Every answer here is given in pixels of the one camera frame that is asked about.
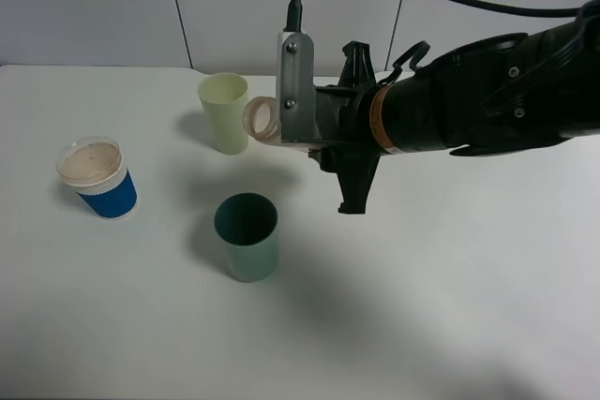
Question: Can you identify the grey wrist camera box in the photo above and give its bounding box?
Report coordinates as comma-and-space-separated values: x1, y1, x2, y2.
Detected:
276, 32, 318, 143

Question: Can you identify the pale yellow-green plastic cup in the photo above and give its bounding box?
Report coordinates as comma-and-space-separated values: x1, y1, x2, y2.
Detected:
198, 73, 248, 155

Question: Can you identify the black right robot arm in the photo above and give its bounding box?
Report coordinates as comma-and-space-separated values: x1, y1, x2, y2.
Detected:
309, 1, 599, 215

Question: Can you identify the clear plastic drink bottle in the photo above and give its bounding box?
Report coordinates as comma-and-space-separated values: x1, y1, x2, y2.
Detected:
243, 96, 281, 146

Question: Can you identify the blue paper cup with lid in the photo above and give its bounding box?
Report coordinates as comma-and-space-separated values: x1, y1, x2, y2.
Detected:
55, 136, 138, 219

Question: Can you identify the teal green plastic cup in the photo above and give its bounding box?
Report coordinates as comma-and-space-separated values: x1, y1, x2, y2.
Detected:
213, 192, 279, 283

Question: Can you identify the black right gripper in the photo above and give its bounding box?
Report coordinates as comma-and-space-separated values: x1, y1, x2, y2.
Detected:
309, 41, 380, 215

